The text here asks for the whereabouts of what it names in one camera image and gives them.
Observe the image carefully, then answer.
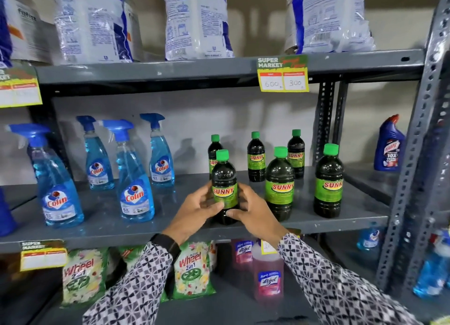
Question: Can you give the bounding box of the grey slotted metal rack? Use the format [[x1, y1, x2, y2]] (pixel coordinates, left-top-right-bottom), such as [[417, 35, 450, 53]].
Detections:
[[343, 0, 450, 322]]

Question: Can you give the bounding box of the person's right forearm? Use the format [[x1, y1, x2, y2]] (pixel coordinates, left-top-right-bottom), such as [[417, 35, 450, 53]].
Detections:
[[278, 233, 422, 325]]

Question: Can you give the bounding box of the person's left forearm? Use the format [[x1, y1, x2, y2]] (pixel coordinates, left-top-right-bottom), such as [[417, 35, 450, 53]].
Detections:
[[82, 241, 174, 325]]

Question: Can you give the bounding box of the black wristband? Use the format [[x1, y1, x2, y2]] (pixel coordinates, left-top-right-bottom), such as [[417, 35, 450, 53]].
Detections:
[[150, 233, 182, 263]]

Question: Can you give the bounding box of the white blue detergent bag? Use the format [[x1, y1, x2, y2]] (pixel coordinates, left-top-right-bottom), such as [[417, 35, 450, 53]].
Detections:
[[52, 0, 137, 65], [284, 0, 377, 55], [159, 0, 235, 61]]

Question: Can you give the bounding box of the blue red-capped toilet cleaner bottle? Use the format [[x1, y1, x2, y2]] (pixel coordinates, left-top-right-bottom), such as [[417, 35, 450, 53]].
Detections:
[[373, 114, 406, 172]]

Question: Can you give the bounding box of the green detergent powder packet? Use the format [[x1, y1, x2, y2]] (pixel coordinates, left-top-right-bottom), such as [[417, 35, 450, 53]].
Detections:
[[172, 241, 217, 301], [117, 245, 170, 303], [61, 248, 109, 308]]

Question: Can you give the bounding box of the person's left hand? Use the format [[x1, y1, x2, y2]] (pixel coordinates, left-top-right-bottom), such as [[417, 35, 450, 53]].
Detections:
[[163, 182, 225, 246]]

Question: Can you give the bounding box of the pink floor cleaner bottle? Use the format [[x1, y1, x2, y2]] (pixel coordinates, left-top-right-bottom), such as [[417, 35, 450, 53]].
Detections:
[[231, 238, 254, 273], [251, 242, 285, 303]]

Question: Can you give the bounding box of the yellow green price tag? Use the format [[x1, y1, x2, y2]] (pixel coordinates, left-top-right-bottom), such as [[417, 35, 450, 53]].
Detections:
[[0, 65, 43, 109], [20, 239, 68, 272], [257, 55, 310, 93], [260, 239, 279, 255]]

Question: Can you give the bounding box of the blue glass cleaner spray bottle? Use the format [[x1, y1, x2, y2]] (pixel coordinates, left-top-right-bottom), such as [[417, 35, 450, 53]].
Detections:
[[139, 113, 176, 188], [76, 115, 115, 191], [356, 223, 383, 252], [101, 119, 155, 223], [6, 123, 85, 228], [413, 229, 450, 299]]

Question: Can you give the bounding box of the white orange detergent bag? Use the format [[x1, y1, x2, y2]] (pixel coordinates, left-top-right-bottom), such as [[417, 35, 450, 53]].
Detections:
[[0, 0, 54, 64]]

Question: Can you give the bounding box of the dark blue bottle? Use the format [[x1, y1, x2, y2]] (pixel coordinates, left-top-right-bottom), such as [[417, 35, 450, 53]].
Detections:
[[0, 187, 18, 238]]

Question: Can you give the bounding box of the grey metal shelf rack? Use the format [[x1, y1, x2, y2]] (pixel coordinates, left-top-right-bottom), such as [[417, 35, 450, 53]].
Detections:
[[0, 48, 427, 325]]

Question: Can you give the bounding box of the dark green-capped cleaner bottle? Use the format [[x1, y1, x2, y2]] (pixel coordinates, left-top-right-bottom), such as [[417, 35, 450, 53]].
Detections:
[[211, 149, 240, 226], [314, 143, 344, 219], [207, 134, 224, 180], [247, 131, 266, 183], [287, 129, 306, 180], [265, 146, 295, 222]]

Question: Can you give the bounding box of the person's right hand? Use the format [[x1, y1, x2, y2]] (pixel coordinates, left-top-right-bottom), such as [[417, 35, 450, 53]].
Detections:
[[225, 183, 290, 246]]

